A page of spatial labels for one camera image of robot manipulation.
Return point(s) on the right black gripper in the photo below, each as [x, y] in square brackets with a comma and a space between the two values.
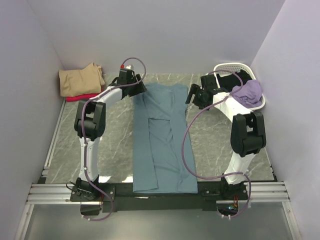
[194, 87]

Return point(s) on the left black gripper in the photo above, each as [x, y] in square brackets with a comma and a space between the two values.
[140, 88]

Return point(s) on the blue t shirt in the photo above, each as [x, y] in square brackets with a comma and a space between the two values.
[163, 160]

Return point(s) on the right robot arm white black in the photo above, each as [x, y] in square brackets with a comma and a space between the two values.
[248, 135]

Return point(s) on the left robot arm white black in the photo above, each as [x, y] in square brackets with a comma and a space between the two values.
[90, 125]

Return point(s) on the black t shirt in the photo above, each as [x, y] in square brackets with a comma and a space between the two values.
[230, 81]

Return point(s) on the folded beige t shirt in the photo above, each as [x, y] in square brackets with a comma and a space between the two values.
[88, 80]

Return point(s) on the purple t shirt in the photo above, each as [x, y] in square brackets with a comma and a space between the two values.
[249, 95]

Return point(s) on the folded pink t shirt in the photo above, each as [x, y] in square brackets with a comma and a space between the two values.
[80, 97]

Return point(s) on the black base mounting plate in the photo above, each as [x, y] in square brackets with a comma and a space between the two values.
[124, 199]

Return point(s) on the aluminium rail frame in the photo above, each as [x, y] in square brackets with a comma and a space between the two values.
[49, 214]

